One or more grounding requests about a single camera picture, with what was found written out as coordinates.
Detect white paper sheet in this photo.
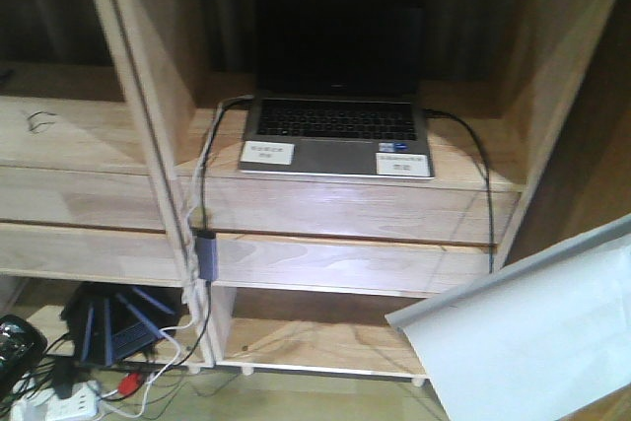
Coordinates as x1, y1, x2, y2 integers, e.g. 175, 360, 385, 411
387, 217, 630, 420

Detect black stapler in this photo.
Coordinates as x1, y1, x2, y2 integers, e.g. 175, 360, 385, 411
1, 315, 47, 398

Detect white label sticker left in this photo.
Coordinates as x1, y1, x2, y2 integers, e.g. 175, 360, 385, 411
241, 141, 295, 166

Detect white label sticker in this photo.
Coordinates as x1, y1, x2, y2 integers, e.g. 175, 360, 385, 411
376, 153, 431, 177
241, 141, 295, 166

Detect white label sticker right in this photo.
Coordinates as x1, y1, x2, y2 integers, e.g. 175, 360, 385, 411
376, 153, 431, 177

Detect grey USB hub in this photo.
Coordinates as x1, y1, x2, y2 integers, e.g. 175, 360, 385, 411
195, 230, 218, 282

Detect grey open laptop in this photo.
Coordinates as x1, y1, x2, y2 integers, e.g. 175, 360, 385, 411
239, 0, 435, 179

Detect light wooden shelving unit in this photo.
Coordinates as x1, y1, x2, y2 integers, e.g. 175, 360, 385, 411
1, 0, 614, 382

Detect black router with antennas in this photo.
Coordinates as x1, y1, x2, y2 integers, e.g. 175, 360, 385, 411
60, 282, 183, 367

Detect white power strip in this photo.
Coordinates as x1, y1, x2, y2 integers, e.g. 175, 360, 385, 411
9, 381, 99, 421

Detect black cable left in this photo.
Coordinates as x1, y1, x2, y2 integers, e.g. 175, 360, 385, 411
195, 94, 255, 235

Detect black cable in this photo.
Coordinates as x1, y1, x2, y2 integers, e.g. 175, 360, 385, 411
424, 108, 497, 274
195, 94, 255, 235

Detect black cable right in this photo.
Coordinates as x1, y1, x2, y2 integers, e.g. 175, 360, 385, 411
424, 108, 497, 274

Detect white cable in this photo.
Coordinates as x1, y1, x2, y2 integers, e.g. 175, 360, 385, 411
101, 95, 247, 417

